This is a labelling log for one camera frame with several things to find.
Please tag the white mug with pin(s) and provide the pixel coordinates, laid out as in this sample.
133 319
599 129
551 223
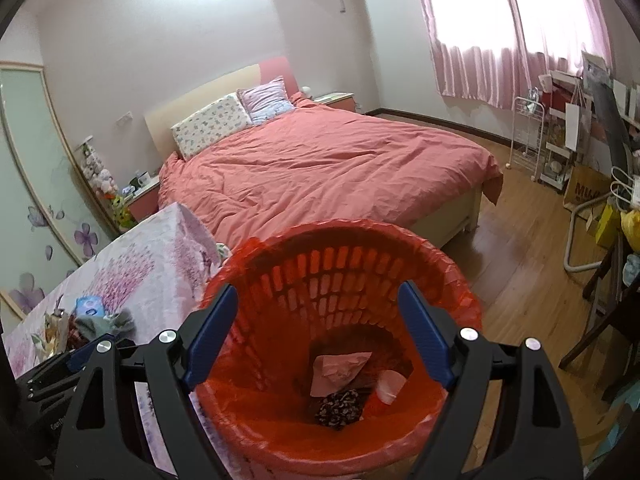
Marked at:
143 179

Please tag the bunch of plush toys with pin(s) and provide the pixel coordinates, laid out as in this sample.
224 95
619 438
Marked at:
100 172

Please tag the green and yellow plush toy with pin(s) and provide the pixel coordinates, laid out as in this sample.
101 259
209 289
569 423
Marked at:
121 212

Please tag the floral glass wardrobe door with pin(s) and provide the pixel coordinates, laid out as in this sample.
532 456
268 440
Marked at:
30 160

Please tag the far wooden nightstand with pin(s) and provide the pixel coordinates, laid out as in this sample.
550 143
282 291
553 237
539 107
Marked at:
340 101

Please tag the dark wooden chair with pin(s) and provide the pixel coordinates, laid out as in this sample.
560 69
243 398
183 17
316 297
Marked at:
605 320

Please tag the red plastic waste basket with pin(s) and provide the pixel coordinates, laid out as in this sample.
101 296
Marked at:
280 430

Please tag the yellowish crumpled wrapper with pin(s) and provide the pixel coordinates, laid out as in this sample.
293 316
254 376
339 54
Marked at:
50 332

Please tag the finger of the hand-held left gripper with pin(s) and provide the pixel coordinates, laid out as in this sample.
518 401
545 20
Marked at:
80 357

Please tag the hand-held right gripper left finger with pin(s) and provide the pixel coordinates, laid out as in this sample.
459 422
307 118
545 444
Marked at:
210 342

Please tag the pink and white nightstand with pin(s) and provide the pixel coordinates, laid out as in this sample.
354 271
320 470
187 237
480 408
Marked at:
145 200

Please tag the small white lamp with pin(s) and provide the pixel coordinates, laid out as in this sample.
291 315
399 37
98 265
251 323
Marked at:
306 91

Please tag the pink striped pillow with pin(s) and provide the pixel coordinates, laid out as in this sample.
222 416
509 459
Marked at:
265 100

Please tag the pink floral tablecloth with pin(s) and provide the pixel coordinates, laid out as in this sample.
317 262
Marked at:
140 270

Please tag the cream and pink headboard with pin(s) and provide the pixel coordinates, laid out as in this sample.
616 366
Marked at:
200 95

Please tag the white wall socket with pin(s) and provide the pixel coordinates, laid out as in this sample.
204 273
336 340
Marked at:
123 119

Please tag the white floral pillow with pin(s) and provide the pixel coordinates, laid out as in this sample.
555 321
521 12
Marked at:
212 125

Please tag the pink cloth in basket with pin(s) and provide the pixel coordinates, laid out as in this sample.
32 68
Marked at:
335 370

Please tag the white shelf cart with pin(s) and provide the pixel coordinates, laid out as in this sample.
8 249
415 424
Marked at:
555 172

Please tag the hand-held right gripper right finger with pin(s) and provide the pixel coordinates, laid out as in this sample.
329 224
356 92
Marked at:
425 337

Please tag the bed with pink duvet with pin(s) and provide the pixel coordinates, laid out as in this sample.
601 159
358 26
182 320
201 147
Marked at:
325 170

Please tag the white board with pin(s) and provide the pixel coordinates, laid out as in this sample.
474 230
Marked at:
577 127

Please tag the pink curtain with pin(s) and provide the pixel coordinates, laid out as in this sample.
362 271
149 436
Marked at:
465 70

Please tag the yellow bag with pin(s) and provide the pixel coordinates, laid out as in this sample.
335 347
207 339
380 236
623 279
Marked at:
607 225

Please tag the brown paper bag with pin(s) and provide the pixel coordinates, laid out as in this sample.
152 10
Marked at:
585 185

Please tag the blue packet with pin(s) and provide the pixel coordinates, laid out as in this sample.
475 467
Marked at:
90 306

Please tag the white tube chair frame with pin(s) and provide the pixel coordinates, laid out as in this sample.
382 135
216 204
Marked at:
570 240

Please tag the dark floral cloth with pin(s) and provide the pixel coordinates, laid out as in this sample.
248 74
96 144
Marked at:
340 407

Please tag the grey cloth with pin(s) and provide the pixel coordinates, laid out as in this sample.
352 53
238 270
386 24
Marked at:
112 324

